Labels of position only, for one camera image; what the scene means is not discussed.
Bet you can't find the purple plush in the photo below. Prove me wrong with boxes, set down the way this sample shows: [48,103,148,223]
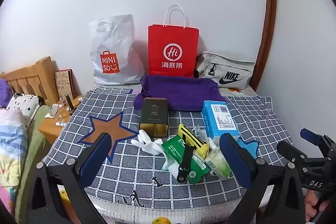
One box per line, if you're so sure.
[0,78,13,109]

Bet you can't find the wooden door frame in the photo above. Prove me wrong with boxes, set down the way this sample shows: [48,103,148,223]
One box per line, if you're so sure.
[256,0,278,93]

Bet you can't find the colourful printed blanket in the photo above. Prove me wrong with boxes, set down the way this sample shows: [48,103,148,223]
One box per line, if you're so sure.
[0,109,28,214]

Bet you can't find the clear mesh bag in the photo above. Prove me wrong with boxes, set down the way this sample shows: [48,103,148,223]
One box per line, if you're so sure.
[192,125,208,138]

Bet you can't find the clear glass cup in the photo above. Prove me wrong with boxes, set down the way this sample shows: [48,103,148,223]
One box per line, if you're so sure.
[49,105,64,120]

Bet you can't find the green bed sheet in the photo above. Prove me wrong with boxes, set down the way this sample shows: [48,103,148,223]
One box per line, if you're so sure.
[14,105,53,224]

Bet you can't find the pale green wipes packet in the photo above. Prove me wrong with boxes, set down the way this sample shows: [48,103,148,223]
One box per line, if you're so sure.
[205,148,231,179]

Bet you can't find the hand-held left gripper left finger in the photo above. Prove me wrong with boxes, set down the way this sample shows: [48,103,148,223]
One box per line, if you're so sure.
[28,132,118,224]

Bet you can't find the blue tissue pack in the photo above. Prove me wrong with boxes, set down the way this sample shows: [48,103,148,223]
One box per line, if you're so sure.
[202,101,240,146]

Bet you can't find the wooden headboard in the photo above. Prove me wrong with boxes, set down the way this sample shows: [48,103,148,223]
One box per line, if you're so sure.
[0,56,59,106]

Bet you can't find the wooden nightstand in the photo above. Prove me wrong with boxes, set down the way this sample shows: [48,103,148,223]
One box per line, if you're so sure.
[38,94,84,144]

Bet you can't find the person's right hand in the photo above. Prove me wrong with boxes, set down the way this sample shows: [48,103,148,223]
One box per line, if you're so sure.
[306,190,330,218]

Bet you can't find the dark green tin box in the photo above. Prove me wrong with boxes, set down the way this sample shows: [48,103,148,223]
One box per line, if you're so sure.
[139,97,169,138]

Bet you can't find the grey checkered tablecloth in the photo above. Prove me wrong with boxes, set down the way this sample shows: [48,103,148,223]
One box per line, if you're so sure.
[42,84,294,210]

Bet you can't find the white dotted pillow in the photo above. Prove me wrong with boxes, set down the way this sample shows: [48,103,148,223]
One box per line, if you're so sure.
[6,93,44,127]

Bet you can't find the purple fabric tray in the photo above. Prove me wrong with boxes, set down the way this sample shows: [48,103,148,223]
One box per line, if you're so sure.
[134,75,227,111]

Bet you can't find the patterned notebook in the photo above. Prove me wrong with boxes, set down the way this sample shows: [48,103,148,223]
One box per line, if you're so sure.
[55,70,75,99]

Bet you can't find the red paper bag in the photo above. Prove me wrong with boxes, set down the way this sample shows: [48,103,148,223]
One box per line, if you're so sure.
[148,5,199,79]

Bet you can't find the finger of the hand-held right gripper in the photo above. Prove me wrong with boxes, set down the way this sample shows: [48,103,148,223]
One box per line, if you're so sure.
[277,140,315,170]
[300,128,336,159]

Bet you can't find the black strap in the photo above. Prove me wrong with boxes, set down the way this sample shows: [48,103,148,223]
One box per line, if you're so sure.
[176,147,194,183]

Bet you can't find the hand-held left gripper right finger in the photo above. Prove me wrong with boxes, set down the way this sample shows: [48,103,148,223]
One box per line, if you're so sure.
[219,133,306,224]

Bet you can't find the yellow black pouch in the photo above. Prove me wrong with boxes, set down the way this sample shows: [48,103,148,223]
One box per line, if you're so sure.
[178,124,209,159]

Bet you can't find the grey waist bag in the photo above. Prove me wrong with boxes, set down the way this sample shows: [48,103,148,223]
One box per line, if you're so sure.
[196,51,256,89]

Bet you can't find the white plastic shopping bag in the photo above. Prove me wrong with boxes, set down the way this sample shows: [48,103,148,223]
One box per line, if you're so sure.
[90,14,146,85]

